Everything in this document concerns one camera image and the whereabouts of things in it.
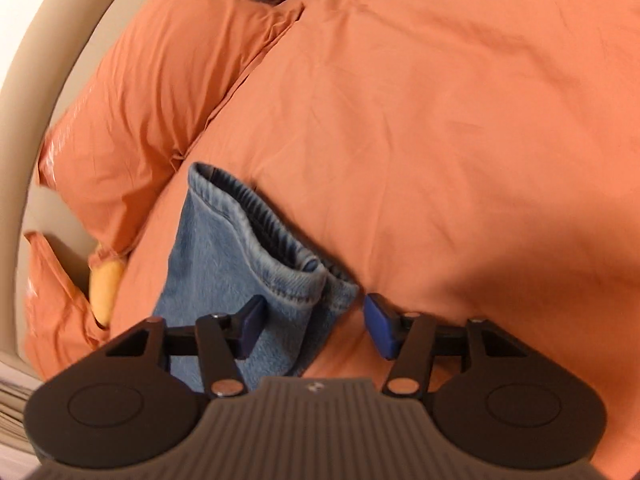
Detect blue denim pants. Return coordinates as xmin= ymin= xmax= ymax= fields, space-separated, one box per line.
xmin=152 ymin=161 xmax=361 ymax=393

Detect orange bed sheet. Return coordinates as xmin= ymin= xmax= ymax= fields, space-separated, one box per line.
xmin=107 ymin=0 xmax=640 ymax=461

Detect beige padded headboard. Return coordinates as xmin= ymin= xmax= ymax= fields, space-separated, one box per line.
xmin=0 ymin=0 xmax=183 ymax=381

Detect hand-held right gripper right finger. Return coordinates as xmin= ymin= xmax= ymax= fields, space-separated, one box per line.
xmin=363 ymin=293 xmax=528 ymax=399

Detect orange pillow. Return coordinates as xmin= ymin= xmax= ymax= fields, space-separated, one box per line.
xmin=22 ymin=231 xmax=113 ymax=381
xmin=37 ymin=0 xmax=306 ymax=256

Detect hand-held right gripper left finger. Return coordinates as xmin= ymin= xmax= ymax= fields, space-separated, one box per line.
xmin=102 ymin=294 xmax=267 ymax=399

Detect yellow pillow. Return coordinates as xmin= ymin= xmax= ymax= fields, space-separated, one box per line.
xmin=89 ymin=245 xmax=126 ymax=326

